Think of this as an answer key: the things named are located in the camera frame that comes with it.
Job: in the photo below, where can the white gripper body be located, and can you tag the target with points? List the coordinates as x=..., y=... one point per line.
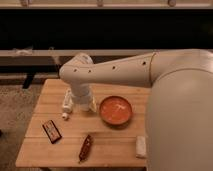
x=81, y=95

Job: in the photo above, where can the dark red pepper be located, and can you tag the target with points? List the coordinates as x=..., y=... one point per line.
x=85, y=148

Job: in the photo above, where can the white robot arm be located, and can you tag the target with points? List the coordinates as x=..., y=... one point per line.
x=179, y=113

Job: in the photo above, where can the white plastic bottle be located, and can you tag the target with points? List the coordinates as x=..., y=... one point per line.
x=67, y=105

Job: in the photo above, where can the orange bowl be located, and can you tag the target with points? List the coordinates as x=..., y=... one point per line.
x=115, y=110

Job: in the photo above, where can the dark rectangular snack packet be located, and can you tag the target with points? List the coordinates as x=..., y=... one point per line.
x=51, y=131

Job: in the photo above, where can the wooden table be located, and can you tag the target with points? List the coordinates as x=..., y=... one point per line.
x=110, y=147

